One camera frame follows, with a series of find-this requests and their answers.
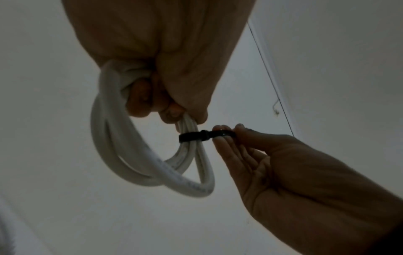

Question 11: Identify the short white cable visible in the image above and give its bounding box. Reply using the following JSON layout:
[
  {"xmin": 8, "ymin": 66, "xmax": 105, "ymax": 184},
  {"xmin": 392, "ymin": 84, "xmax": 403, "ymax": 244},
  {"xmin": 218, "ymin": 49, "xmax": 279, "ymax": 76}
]
[{"xmin": 90, "ymin": 59, "xmax": 216, "ymax": 199}]

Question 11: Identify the thin black wall wire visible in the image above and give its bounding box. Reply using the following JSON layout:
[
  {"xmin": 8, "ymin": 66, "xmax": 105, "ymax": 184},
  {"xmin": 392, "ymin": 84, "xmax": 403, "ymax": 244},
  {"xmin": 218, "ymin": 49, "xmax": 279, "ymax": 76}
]
[{"xmin": 246, "ymin": 19, "xmax": 296, "ymax": 137}]

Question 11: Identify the person's left hand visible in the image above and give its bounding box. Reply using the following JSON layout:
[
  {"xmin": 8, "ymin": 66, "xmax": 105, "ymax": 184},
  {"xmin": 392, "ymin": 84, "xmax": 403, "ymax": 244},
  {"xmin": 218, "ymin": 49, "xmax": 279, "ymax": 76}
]
[{"xmin": 61, "ymin": 0, "xmax": 257, "ymax": 125}]

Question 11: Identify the thin black nylon zip tie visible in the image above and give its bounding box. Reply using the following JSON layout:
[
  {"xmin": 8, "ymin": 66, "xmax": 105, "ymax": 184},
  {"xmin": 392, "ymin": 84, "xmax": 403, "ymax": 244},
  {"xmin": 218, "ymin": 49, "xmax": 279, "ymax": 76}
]
[{"xmin": 178, "ymin": 129, "xmax": 237, "ymax": 144}]

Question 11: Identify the person's right hand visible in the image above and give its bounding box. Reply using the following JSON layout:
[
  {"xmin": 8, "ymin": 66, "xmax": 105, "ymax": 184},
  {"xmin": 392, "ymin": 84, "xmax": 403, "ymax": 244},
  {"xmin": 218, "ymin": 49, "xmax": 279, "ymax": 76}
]
[{"xmin": 212, "ymin": 124, "xmax": 403, "ymax": 255}]

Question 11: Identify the black wrist strap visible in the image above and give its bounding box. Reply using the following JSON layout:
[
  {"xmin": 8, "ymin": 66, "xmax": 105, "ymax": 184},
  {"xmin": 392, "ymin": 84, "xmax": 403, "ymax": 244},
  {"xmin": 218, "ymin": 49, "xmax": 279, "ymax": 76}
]
[{"xmin": 373, "ymin": 219, "xmax": 403, "ymax": 255}]

